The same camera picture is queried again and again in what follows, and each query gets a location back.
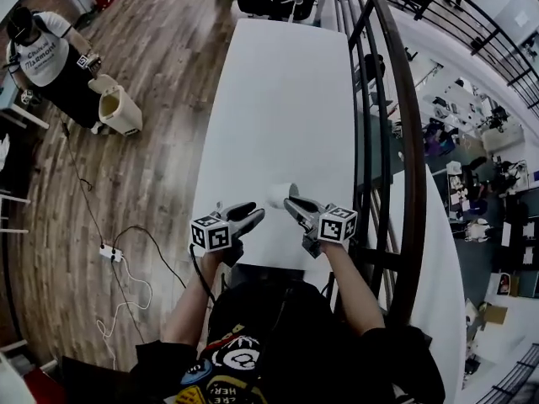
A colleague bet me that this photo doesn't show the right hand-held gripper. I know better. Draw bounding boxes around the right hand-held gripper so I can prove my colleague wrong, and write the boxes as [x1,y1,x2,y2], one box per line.
[284,195,358,259]

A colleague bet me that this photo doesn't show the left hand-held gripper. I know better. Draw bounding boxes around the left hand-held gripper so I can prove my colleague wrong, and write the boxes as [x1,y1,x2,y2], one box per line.
[189,201,266,268]

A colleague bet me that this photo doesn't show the white cup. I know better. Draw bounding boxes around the white cup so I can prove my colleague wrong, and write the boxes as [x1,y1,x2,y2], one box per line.
[264,182,302,210]

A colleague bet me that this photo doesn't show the person's right forearm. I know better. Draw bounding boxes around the person's right forearm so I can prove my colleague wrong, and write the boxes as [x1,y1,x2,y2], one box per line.
[321,240,387,338]

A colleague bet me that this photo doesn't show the person's left forearm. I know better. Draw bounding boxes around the person's left forearm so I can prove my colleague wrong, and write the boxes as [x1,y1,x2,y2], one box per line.
[162,248,227,349]

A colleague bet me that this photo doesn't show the black metal railing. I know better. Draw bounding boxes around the black metal railing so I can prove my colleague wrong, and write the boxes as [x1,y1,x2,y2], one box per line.
[378,0,539,109]
[334,0,429,328]

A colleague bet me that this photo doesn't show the person's black printed shirt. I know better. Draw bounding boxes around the person's black printed shirt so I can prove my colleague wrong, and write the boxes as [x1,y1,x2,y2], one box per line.
[133,281,446,404]

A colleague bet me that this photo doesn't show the white power strip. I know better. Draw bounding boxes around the white power strip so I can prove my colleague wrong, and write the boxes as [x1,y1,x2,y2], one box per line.
[99,243,125,263]

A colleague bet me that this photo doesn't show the beige trash bin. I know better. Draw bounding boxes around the beige trash bin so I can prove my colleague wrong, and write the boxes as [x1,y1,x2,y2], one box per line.
[87,73,144,136]

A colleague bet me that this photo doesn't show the cardboard box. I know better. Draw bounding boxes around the cardboard box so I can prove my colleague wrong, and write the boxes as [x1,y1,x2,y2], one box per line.
[479,303,510,327]

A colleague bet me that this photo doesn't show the black bag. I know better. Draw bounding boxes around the black bag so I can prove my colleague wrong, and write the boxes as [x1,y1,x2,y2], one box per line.
[60,353,141,404]

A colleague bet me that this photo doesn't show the black garment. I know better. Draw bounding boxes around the black garment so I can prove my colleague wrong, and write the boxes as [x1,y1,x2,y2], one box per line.
[0,131,31,194]

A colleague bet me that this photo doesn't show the white cloth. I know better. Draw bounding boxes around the white cloth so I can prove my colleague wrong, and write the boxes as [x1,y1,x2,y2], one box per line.
[0,134,12,173]

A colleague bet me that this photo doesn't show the pale desk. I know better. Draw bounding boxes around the pale desk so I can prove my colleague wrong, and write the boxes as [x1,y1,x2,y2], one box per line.
[0,72,51,131]

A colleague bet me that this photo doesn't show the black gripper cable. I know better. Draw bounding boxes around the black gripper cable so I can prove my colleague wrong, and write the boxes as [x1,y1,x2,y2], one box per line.
[189,243,216,307]

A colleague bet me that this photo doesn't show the black floor cable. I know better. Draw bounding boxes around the black floor cable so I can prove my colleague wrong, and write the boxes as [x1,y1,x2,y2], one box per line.
[111,224,188,290]
[61,122,106,248]

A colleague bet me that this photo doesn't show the white floor cable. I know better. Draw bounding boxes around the white floor cable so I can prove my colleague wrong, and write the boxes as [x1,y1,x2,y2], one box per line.
[95,260,153,370]

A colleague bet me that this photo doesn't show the white metal frame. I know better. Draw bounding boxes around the white metal frame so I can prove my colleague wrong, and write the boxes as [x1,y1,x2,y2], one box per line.
[0,191,33,234]

